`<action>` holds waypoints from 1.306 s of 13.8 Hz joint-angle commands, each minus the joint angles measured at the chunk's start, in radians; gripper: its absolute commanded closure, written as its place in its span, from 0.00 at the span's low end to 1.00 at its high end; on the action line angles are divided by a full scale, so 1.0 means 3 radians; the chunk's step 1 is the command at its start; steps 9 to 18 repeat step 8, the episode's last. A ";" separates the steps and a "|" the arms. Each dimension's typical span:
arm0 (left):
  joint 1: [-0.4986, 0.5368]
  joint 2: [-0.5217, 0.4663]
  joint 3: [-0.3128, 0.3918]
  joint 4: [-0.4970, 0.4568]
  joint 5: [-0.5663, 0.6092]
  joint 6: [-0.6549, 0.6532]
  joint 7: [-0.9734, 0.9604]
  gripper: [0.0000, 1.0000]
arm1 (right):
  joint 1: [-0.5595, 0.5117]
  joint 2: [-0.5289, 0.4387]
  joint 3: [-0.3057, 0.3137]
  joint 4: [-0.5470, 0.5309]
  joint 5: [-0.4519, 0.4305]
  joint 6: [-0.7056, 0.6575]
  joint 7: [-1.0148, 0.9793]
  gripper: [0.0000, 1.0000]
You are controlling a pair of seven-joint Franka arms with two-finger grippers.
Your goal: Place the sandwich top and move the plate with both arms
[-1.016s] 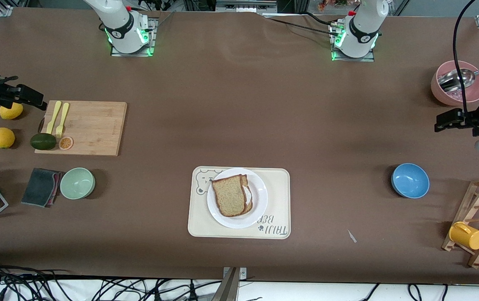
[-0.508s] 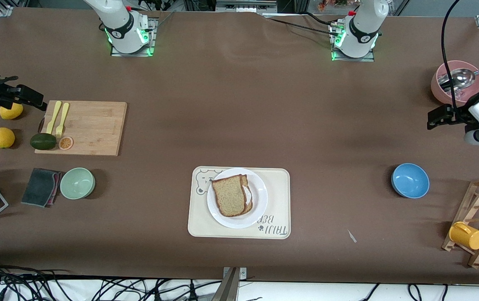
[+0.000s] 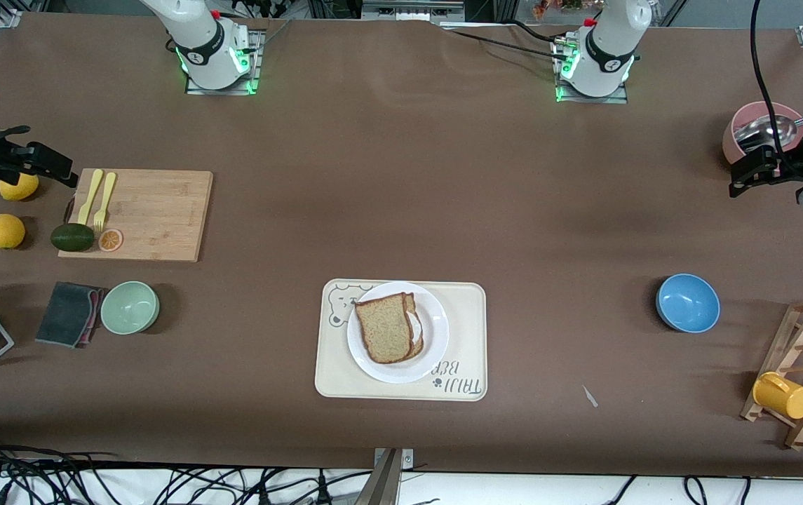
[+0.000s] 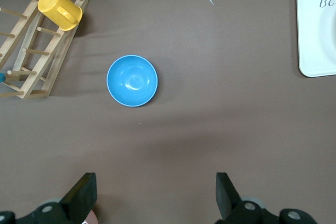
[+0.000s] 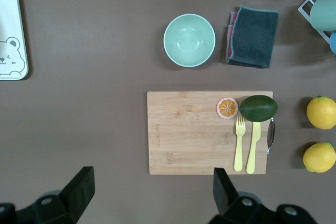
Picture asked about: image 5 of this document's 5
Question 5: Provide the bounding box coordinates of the light blue cup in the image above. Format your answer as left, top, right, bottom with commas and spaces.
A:
329, 30, 336, 56

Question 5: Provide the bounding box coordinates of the yellow plastic knife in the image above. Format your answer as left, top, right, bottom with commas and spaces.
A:
246, 121, 263, 175

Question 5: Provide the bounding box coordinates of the white wire cup rack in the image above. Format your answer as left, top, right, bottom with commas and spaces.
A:
298, 0, 336, 45

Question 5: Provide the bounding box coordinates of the mint green bowl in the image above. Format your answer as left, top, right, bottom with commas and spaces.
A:
163, 13, 216, 68

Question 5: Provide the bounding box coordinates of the cream bear print tray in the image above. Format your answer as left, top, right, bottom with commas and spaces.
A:
0, 0, 29, 81

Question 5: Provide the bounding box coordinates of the toy orange slice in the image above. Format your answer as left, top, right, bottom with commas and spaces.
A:
216, 97, 239, 120

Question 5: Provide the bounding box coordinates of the bamboo cutting board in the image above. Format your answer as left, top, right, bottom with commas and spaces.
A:
146, 91, 276, 175

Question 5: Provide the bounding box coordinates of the yellow lemon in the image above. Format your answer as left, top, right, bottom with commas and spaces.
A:
306, 95, 336, 130
302, 142, 336, 174

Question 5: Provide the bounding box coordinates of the yellow plastic fork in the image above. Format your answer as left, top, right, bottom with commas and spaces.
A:
233, 115, 247, 172

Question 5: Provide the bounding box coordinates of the pale green cup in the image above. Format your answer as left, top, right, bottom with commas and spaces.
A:
309, 0, 336, 32

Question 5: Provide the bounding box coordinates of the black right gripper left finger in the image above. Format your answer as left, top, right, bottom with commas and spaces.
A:
0, 166, 96, 224

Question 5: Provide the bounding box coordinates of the dark grey folded cloth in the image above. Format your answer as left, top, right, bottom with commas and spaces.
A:
225, 5, 279, 69

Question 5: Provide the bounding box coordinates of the dark green avocado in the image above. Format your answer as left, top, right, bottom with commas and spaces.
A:
239, 94, 278, 123

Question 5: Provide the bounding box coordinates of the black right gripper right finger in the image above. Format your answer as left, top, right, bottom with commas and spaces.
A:
209, 167, 318, 224

